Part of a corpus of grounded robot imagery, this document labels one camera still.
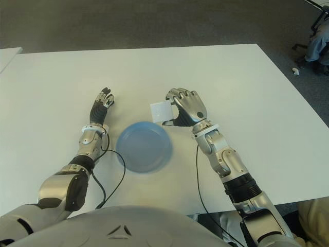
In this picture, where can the small white floor object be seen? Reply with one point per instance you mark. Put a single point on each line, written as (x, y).
(295, 71)

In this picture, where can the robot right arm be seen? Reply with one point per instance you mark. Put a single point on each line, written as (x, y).
(223, 154)

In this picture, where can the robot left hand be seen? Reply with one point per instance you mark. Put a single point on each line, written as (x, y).
(97, 113)

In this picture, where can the neighbouring white table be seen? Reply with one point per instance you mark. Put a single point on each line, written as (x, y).
(7, 56)

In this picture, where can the seated person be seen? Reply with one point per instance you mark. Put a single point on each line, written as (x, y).
(317, 49)

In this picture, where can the blue plastic plate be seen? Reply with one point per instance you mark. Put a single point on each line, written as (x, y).
(144, 148)

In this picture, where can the beige fabric object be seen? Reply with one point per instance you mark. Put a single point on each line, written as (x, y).
(316, 221)

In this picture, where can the white table edge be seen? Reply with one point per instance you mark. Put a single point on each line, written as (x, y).
(322, 5)

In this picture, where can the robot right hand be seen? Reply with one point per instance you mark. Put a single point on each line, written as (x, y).
(191, 105)

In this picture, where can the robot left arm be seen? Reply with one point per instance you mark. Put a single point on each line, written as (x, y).
(59, 187)

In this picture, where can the white charger block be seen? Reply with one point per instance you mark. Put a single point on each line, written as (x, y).
(160, 112)

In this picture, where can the grey robot torso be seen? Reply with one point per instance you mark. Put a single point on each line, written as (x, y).
(120, 226)

